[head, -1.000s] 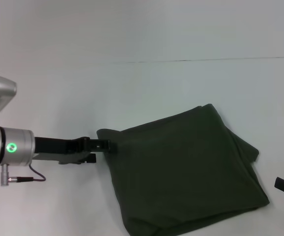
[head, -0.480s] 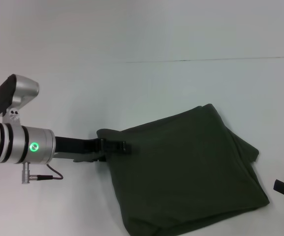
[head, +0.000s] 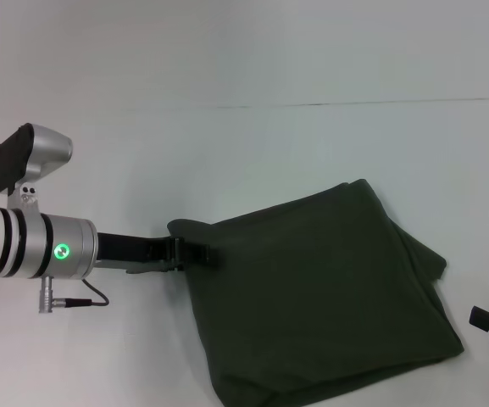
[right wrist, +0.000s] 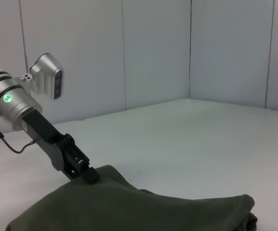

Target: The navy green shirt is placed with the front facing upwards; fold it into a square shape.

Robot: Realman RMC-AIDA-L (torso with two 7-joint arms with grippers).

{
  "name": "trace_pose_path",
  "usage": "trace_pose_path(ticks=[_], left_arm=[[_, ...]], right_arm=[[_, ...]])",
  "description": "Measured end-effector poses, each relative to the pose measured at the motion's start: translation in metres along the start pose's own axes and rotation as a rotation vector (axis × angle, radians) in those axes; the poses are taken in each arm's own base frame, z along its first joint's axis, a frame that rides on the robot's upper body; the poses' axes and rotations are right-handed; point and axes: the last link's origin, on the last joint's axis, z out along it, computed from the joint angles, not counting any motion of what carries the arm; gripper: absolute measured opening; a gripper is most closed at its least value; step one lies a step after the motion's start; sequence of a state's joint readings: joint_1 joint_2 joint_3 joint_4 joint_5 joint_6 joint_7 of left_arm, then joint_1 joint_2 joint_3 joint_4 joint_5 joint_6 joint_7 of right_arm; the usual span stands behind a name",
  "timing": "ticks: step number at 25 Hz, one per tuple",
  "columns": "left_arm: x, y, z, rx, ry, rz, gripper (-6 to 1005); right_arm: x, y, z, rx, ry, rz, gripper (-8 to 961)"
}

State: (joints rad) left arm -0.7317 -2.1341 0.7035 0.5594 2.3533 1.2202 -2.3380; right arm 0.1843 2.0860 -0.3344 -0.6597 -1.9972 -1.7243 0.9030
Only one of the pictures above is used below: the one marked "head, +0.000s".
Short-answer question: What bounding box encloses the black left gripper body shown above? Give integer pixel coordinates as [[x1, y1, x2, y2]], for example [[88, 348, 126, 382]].
[[93, 231, 186, 276]]

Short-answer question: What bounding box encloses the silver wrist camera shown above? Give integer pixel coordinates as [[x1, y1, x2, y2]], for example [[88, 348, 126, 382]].
[[0, 122, 75, 212]]

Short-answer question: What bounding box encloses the dark green FREE t-shirt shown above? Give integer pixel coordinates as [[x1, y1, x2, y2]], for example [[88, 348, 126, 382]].
[[166, 177, 466, 407]]

